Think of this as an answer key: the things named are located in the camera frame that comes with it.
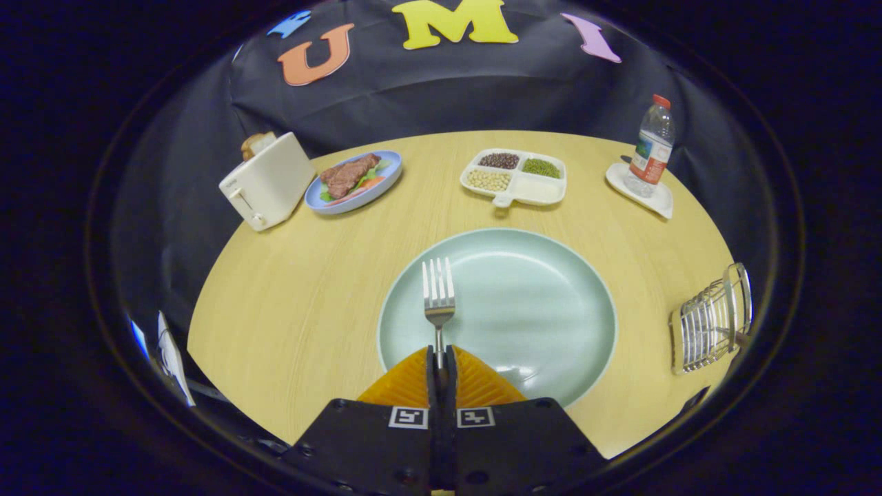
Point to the brown meat slice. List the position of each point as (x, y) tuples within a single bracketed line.
[(348, 176)]

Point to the pile of yellow soybeans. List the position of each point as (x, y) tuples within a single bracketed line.
[(489, 180)]

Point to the pile of green beans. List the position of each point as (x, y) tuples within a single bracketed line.
[(541, 168)]

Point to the cream toaster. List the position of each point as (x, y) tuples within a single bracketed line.
[(272, 182)]

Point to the black backdrop cloth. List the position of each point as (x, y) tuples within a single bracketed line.
[(427, 89)]

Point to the pale green plate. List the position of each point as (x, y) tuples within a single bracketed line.
[(524, 310)]

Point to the white square saucer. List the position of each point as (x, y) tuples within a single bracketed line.
[(658, 201)]

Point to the pile of dark red beans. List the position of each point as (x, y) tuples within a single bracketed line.
[(499, 160)]

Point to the toast slice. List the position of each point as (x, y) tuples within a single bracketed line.
[(255, 143)]

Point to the clear red-capped water bottle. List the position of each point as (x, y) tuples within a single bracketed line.
[(651, 155)]

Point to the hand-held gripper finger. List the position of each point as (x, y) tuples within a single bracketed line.
[(435, 441), (451, 441)]

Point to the blue plate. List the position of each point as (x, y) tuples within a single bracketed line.
[(386, 180)]

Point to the white divided tray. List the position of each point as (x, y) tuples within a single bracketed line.
[(537, 187)]

